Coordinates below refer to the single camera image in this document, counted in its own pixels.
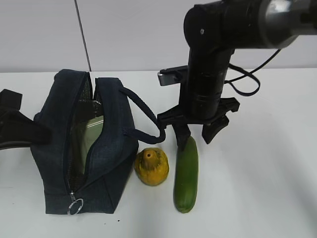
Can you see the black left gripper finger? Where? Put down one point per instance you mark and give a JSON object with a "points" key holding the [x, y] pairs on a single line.
{"points": [[17, 130]]}

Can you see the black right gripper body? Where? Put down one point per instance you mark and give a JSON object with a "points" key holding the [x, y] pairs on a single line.
{"points": [[178, 116]]}

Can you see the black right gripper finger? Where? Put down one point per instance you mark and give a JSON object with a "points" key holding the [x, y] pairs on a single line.
{"points": [[212, 126], [182, 133]]}

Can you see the green cucumber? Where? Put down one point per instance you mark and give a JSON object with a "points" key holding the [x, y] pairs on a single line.
{"points": [[186, 177]]}

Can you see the yellow papaya half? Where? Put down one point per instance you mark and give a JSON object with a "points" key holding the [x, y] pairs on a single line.
{"points": [[151, 166]]}

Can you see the dark blue zippered lunch bag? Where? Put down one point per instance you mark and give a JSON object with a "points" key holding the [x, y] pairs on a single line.
{"points": [[110, 158]]}

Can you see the green lidded glass container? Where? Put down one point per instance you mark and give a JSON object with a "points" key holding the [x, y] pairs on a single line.
{"points": [[90, 131]]}

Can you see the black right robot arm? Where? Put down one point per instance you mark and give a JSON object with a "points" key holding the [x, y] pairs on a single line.
{"points": [[213, 31]]}

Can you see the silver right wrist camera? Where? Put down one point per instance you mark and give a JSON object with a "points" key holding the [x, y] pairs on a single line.
{"points": [[174, 75]]}

